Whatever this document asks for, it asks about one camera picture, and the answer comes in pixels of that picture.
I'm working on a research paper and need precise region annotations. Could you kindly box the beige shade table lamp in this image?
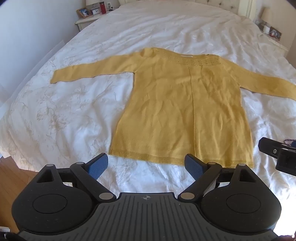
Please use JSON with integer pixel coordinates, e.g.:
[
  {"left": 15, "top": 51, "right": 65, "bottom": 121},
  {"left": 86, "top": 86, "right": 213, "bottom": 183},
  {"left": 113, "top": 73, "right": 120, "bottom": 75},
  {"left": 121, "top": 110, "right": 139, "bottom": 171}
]
[{"left": 261, "top": 7, "right": 271, "bottom": 25}]

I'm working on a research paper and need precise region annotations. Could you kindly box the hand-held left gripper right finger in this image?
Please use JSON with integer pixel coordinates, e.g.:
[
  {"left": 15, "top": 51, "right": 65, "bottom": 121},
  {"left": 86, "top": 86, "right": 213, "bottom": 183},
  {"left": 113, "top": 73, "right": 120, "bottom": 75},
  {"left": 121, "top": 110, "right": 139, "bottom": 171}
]
[{"left": 178, "top": 153, "right": 256, "bottom": 201}]

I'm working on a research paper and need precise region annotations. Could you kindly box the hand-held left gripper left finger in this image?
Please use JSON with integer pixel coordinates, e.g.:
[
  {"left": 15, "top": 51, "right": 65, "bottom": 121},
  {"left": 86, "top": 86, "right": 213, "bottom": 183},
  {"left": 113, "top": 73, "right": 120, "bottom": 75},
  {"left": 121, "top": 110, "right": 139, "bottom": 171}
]
[{"left": 36, "top": 153, "right": 117, "bottom": 202}]

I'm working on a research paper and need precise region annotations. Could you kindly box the white floral bedspread bed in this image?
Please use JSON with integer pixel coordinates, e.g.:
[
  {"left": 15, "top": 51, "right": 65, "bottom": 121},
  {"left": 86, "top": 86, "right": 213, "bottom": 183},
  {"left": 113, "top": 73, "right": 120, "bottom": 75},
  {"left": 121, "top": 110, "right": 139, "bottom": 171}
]
[{"left": 0, "top": 1, "right": 296, "bottom": 232}]

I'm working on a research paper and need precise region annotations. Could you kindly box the cream tufted headboard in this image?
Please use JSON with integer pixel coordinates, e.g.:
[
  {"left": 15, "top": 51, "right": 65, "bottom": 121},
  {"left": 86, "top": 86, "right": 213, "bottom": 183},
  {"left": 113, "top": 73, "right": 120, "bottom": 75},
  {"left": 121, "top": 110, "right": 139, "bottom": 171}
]
[{"left": 195, "top": 0, "right": 240, "bottom": 15}]

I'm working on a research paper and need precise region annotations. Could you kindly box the cream nightstand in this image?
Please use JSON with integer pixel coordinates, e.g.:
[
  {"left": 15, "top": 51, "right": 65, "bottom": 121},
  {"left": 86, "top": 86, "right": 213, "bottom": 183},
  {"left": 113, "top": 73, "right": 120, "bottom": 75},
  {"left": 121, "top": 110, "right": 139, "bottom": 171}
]
[
  {"left": 260, "top": 29, "right": 289, "bottom": 57},
  {"left": 75, "top": 9, "right": 112, "bottom": 32}
]

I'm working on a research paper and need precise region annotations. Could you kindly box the dark photo frame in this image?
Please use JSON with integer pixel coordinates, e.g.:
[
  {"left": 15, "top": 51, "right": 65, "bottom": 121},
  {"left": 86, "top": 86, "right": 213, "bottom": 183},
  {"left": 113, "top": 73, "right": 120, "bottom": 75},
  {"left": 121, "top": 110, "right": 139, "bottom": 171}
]
[{"left": 269, "top": 27, "right": 282, "bottom": 39}]

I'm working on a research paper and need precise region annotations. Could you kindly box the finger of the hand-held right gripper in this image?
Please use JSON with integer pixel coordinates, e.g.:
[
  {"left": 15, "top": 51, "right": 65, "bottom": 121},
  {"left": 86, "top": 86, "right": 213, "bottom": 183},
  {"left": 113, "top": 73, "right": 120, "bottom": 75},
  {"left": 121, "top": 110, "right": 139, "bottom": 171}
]
[
  {"left": 258, "top": 137, "right": 296, "bottom": 160},
  {"left": 275, "top": 148, "right": 296, "bottom": 172}
]

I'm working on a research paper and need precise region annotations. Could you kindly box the yellow knit sweater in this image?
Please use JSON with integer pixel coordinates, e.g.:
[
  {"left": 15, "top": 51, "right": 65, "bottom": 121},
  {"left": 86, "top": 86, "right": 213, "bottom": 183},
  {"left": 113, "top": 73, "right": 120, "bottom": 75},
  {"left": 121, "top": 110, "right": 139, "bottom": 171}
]
[{"left": 50, "top": 47, "right": 296, "bottom": 168}]

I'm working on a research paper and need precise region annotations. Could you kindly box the wooden picture frame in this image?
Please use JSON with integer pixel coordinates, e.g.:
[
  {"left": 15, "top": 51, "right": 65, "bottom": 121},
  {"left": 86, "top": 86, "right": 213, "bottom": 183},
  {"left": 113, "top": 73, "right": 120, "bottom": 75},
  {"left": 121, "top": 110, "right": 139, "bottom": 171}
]
[{"left": 77, "top": 7, "right": 90, "bottom": 18}]

